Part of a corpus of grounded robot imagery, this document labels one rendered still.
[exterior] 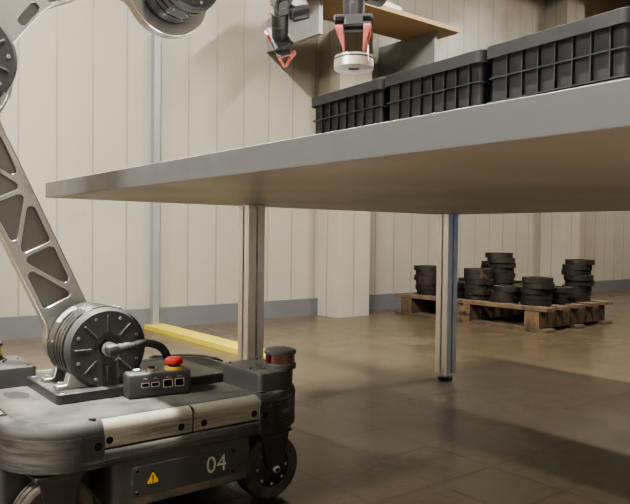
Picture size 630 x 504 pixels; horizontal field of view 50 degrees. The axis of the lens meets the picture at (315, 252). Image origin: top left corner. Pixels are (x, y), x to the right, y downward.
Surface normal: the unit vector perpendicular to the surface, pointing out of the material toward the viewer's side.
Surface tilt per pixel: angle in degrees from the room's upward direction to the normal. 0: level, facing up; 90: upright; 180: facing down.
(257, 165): 90
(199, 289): 90
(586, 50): 90
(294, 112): 90
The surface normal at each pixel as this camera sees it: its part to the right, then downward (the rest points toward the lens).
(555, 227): -0.79, 0.00
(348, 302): 0.62, 0.03
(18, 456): -0.28, 0.03
